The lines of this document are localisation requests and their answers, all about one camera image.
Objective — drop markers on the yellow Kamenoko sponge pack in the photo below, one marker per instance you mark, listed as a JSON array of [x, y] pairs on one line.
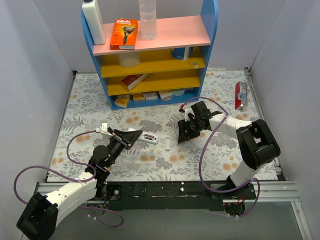
[[122, 102]]

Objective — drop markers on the white battery cover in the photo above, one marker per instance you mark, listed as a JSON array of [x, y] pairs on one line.
[[167, 145]]

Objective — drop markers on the white plastic bottle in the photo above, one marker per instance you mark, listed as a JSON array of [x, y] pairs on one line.
[[94, 20]]

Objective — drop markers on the clear plastic water bottle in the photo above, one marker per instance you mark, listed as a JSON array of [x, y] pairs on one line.
[[148, 19]]

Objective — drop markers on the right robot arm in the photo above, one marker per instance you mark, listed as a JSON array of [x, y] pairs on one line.
[[256, 142]]

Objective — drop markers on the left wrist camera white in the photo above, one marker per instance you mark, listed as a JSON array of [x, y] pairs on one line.
[[103, 129]]

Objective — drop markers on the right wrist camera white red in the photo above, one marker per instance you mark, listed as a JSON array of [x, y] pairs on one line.
[[187, 113]]

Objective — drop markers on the aluminium rail frame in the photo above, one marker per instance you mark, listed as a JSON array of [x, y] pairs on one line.
[[268, 191]]

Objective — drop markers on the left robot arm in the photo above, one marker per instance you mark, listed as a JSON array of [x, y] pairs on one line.
[[43, 213]]

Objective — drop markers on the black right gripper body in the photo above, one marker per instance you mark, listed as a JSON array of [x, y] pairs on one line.
[[189, 128]]

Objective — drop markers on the white remote control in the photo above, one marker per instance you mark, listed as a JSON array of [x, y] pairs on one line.
[[140, 138]]

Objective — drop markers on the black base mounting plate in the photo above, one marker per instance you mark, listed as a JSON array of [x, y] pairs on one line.
[[170, 195]]

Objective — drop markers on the blue and white can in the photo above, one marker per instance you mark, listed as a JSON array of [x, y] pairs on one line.
[[182, 53]]

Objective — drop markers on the orange Gillette razor box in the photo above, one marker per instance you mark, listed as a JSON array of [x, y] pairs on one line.
[[124, 34]]

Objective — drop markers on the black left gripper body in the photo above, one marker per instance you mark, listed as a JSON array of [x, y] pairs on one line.
[[122, 139]]

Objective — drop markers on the small clear wrapped item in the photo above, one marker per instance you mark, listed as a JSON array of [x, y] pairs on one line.
[[195, 65]]

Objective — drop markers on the white sponge pack tilted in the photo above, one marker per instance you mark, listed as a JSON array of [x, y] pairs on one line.
[[165, 95]]

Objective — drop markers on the mint green sponge pack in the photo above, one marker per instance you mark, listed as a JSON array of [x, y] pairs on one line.
[[178, 92]]

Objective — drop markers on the red and white long box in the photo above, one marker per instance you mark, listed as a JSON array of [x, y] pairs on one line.
[[131, 81]]

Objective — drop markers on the blue wooden shelf unit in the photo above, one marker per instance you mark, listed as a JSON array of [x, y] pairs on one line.
[[166, 72]]

